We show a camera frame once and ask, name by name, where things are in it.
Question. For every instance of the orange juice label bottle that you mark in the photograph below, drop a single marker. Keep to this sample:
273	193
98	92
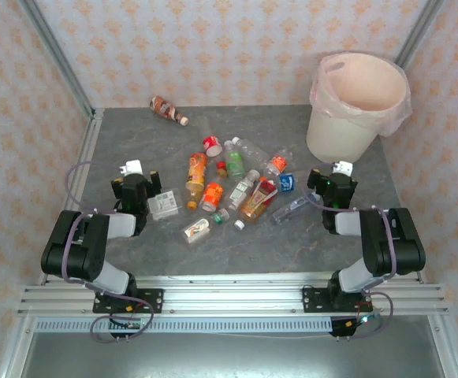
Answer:
196	175

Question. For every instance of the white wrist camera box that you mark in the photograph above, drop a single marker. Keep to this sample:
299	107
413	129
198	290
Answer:
131	167
343	167

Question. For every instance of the aluminium frame post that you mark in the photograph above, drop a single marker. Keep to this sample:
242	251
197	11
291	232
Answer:
55	51
418	31

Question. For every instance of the brown Nescafe coffee bottle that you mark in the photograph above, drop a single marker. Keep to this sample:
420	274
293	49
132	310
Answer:
163	106

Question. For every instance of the green label clear bottle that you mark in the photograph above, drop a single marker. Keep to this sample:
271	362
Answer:
234	161

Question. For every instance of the small circuit board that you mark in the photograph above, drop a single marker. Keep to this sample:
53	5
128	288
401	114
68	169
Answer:
132	325

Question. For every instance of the amber tea bottle red label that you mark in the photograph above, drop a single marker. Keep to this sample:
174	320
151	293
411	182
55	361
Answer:
254	202

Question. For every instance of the white plastic bin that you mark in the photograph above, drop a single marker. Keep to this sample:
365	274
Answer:
331	138

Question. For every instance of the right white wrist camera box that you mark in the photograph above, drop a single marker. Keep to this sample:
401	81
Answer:
343	167

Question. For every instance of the orange label red cap bottle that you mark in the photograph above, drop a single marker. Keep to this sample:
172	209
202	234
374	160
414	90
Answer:
213	193

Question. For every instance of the aluminium frame leg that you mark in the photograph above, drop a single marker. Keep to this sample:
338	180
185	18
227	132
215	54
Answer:
449	350
13	350

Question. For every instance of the pink plastic bin liner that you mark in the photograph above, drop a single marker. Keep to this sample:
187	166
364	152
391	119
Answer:
370	82

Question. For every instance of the clear crushed water bottle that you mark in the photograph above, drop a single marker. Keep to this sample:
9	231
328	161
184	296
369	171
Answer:
287	212

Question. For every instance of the right black and white robot arm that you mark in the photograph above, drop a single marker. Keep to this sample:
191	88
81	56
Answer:
394	244

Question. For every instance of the red label cola bottle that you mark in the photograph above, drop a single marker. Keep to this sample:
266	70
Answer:
212	144

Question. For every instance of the small bottle with green cap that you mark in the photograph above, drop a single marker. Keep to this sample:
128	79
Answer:
197	230

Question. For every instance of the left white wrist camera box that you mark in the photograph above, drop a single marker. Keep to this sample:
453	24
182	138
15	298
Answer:
131	167

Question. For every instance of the aluminium side rail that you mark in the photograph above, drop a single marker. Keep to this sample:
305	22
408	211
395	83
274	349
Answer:
90	141

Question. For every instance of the clear bottle with orange top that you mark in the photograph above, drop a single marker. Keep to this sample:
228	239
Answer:
278	163

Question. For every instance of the square clear bottle white label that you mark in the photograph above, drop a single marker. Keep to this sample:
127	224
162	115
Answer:
163	202

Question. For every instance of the clear bottle with white cap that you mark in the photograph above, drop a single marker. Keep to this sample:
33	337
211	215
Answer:
252	151

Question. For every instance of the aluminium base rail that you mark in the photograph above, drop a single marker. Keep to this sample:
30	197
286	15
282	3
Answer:
232	295

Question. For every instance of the left black and white robot arm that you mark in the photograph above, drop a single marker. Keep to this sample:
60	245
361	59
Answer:
79	252

